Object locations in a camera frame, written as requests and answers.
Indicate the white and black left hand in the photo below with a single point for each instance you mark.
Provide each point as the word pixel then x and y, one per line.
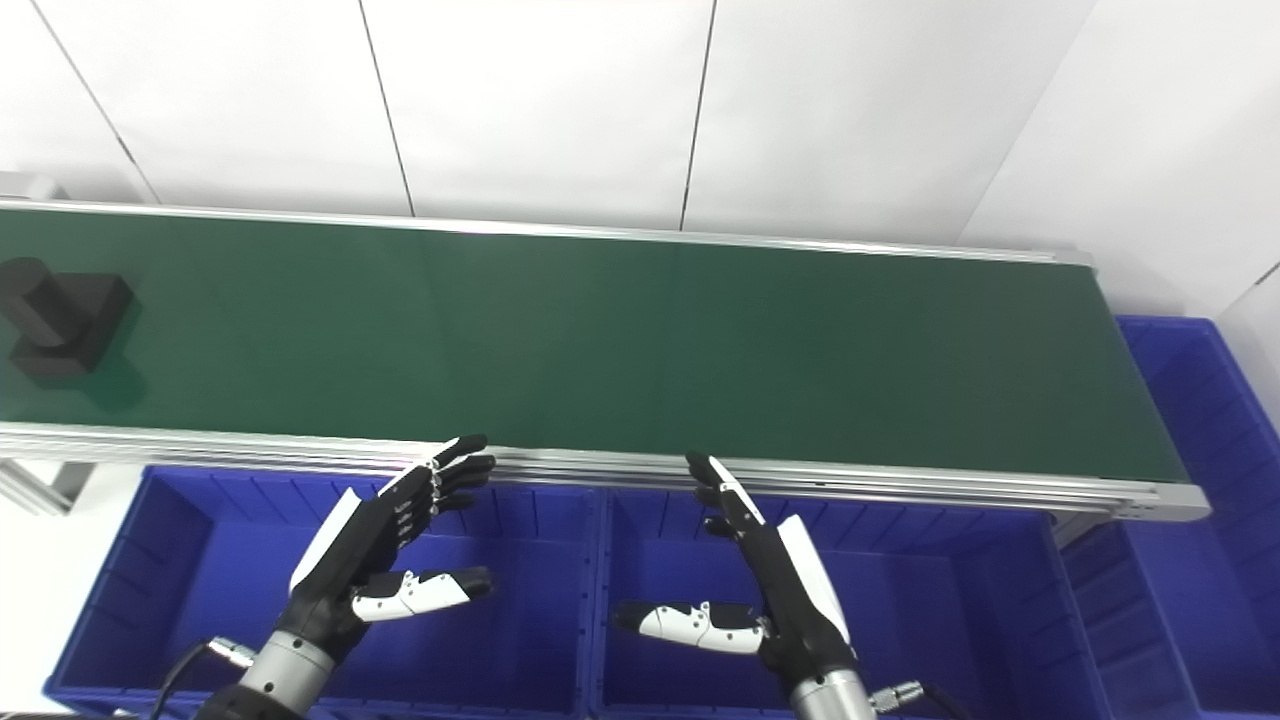
pixel 350 560

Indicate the white and black right hand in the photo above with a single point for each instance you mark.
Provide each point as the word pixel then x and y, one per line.
pixel 790 590

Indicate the black cylinder block part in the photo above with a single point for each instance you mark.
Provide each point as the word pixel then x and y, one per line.
pixel 65 320

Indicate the green conveyor belt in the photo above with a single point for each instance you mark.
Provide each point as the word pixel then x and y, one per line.
pixel 620 350
pixel 850 483

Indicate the blue plastic bin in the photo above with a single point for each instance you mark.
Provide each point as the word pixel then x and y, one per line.
pixel 950 610
pixel 1190 560
pixel 200 590

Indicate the aluminium conveyor support leg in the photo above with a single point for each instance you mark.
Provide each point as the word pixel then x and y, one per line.
pixel 40 488

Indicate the grey conveyor end housing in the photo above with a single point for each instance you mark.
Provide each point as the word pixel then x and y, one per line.
pixel 30 185

